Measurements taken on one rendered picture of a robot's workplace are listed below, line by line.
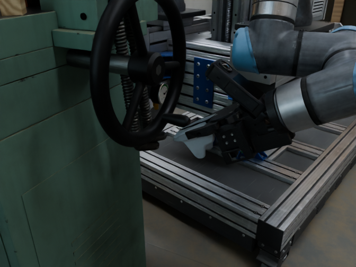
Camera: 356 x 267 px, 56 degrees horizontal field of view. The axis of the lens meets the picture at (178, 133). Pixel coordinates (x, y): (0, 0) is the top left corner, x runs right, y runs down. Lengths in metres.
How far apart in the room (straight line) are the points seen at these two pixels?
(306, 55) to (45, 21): 0.45
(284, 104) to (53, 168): 0.47
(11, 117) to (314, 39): 0.52
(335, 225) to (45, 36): 1.33
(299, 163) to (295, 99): 1.05
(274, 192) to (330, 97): 0.88
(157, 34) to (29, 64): 0.71
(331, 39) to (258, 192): 0.84
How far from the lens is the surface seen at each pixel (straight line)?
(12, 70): 0.63
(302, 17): 1.07
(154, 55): 0.59
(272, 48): 0.58
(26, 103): 0.66
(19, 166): 0.68
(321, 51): 0.58
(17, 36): 0.63
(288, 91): 0.51
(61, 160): 0.75
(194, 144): 0.60
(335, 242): 1.52
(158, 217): 1.50
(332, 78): 0.50
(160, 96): 0.92
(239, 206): 1.21
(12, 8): 0.65
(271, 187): 1.36
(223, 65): 0.55
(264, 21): 0.59
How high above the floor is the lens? 0.97
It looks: 27 degrees down
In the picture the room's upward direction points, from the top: straight up
